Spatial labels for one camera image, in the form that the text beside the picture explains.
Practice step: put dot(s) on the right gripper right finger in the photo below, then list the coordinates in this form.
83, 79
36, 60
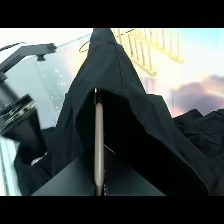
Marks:
126, 181

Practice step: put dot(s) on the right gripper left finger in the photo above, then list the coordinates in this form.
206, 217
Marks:
75, 180

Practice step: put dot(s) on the black garment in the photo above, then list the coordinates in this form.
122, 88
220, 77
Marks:
133, 110

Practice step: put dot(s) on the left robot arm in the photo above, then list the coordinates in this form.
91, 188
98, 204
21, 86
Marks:
15, 106

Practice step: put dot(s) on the pale wooden rack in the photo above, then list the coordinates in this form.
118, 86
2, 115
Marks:
150, 50

